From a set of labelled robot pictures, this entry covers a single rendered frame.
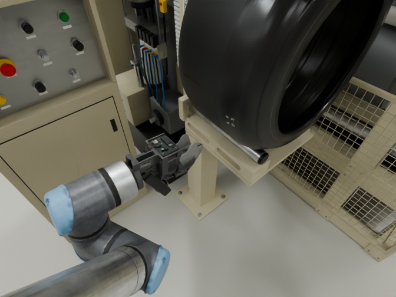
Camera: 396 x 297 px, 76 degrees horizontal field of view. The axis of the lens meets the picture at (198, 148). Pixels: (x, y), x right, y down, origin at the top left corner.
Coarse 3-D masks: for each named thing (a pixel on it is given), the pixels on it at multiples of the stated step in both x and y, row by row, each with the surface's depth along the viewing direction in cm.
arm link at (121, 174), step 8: (120, 160) 55; (104, 168) 53; (112, 168) 52; (120, 168) 52; (128, 168) 53; (112, 176) 51; (120, 176) 51; (128, 176) 52; (120, 184) 51; (128, 184) 52; (136, 184) 53; (120, 192) 51; (128, 192) 52; (136, 192) 54; (128, 200) 55
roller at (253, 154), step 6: (192, 108) 96; (198, 114) 94; (204, 120) 93; (216, 126) 89; (222, 132) 87; (228, 138) 86; (240, 144) 83; (246, 150) 81; (252, 150) 80; (258, 150) 80; (264, 150) 80; (252, 156) 80; (258, 156) 79; (264, 156) 78; (258, 162) 79; (264, 162) 81
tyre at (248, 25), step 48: (192, 0) 55; (240, 0) 47; (288, 0) 43; (336, 0) 46; (384, 0) 62; (192, 48) 57; (240, 48) 48; (288, 48) 46; (336, 48) 86; (192, 96) 68; (240, 96) 52; (288, 96) 95; (336, 96) 80
